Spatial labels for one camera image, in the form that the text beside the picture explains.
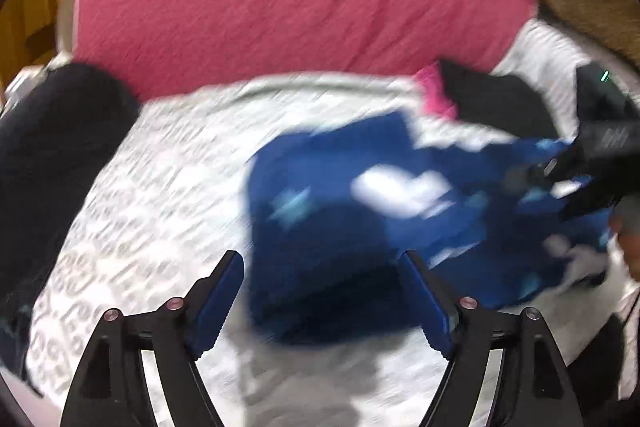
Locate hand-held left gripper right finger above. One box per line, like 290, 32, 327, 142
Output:
398, 250, 586, 427

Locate black pillow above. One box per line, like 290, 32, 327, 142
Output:
0, 62, 144, 400

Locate white striped blanket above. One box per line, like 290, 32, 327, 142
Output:
492, 19, 640, 145

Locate white box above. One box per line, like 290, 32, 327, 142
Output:
4, 66, 48, 110

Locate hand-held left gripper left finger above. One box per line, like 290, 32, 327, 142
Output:
60, 250, 246, 427

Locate black folded cloth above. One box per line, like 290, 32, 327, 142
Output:
436, 59, 561, 138

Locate pink cloth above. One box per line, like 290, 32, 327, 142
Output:
412, 62, 460, 120

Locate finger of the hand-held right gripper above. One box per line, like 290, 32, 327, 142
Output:
504, 142, 593, 200
560, 174, 640, 224

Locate person's right hand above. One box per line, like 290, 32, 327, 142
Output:
606, 198, 640, 280

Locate blue star print pants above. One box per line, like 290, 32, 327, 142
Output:
245, 112, 620, 347

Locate grey patterned white bedsheet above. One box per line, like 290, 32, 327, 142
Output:
22, 72, 640, 427

